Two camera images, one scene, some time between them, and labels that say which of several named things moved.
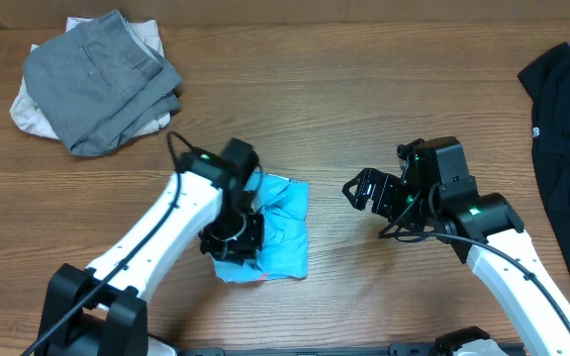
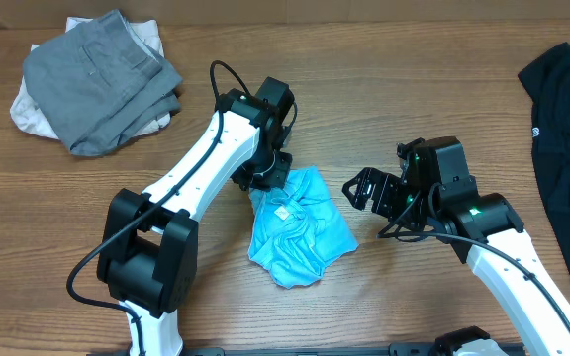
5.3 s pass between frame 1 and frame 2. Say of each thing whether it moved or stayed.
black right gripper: stayed
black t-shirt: stayed
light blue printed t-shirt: moved
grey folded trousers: stayed
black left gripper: moved
